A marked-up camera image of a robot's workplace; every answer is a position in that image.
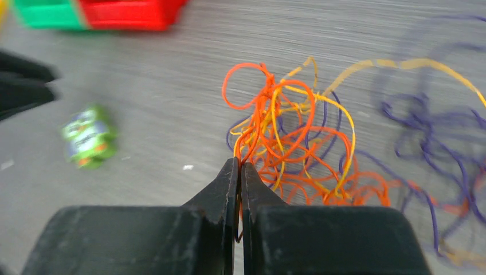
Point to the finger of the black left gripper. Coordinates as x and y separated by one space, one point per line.
24 84

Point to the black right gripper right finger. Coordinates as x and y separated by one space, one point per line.
284 239

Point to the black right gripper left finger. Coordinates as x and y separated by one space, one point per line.
194 238

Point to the green plastic bin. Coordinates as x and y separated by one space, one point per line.
50 14

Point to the green frog toy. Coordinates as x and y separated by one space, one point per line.
89 137

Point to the red plastic bin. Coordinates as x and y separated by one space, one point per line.
131 15

